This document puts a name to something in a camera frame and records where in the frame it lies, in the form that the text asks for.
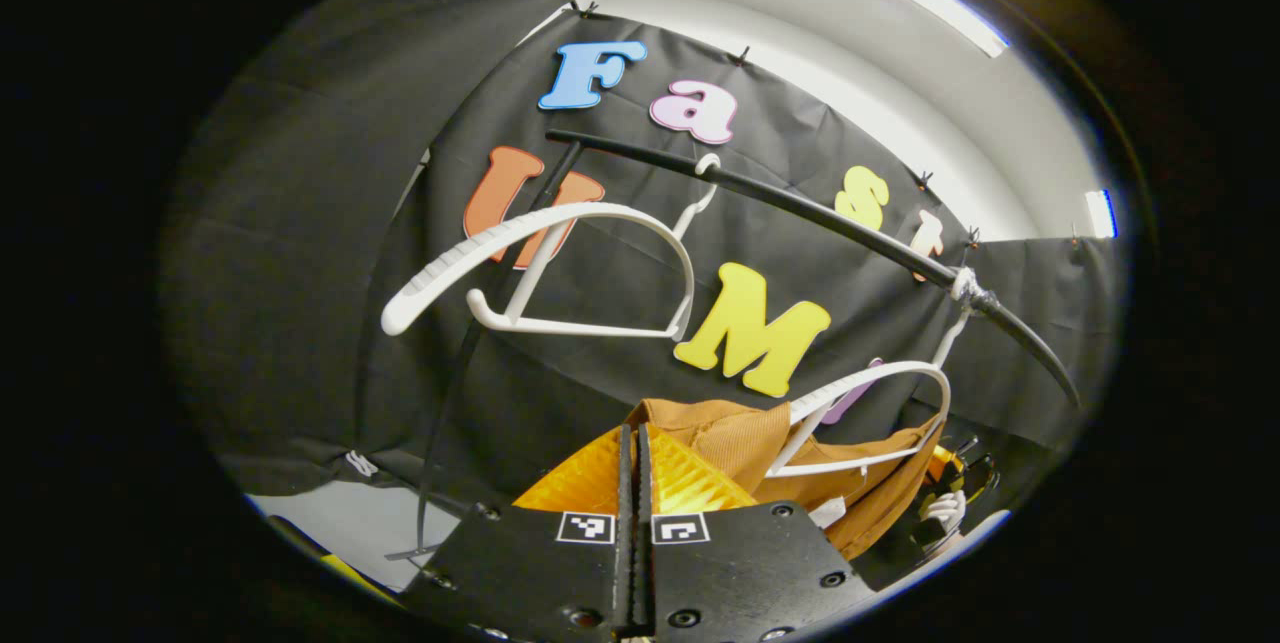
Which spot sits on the white plastic hanger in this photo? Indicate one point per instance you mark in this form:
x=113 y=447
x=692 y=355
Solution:
x=500 y=241
x=880 y=373

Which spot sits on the black clothes rack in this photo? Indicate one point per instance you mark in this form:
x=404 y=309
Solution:
x=800 y=206

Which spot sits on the brown shirt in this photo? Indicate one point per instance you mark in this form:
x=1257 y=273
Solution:
x=740 y=438

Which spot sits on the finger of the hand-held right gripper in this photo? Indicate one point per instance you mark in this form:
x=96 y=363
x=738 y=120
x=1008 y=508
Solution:
x=944 y=466

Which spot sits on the white cloth tie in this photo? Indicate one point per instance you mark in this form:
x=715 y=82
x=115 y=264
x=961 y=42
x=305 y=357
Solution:
x=361 y=464

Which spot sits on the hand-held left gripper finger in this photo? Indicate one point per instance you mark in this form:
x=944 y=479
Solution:
x=645 y=563
x=626 y=563

